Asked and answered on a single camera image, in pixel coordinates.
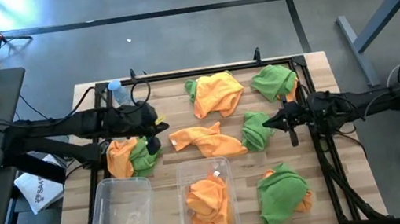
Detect clear plastic water bottle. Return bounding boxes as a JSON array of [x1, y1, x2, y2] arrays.
[[106, 77, 134, 109]]

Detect white printed bag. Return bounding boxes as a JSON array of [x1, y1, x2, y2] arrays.
[[11, 152, 68, 218]]

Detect black metal table frame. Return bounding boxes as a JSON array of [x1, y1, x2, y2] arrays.
[[32, 42, 391, 224]]

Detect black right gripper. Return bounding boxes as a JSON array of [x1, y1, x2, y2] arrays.
[[259, 90, 319, 151]]

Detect orange microfiber towel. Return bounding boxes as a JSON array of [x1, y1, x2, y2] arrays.
[[167, 117, 249, 167], [181, 170, 234, 224], [189, 68, 249, 123], [262, 163, 316, 218], [103, 136, 143, 181], [277, 80, 303, 104]]

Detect clear plastic bin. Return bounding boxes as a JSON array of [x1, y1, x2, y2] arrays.
[[78, 171, 159, 224], [171, 153, 241, 224]]

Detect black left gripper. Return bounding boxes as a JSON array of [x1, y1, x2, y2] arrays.
[[99, 97, 174, 163]]

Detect green microfiber towel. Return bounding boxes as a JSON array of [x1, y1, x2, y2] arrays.
[[237, 108, 279, 155], [183, 77, 202, 105], [252, 159, 316, 224], [248, 60, 301, 105], [126, 134, 167, 180]]

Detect blue-grey table leg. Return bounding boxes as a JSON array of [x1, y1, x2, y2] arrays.
[[332, 0, 400, 91]]

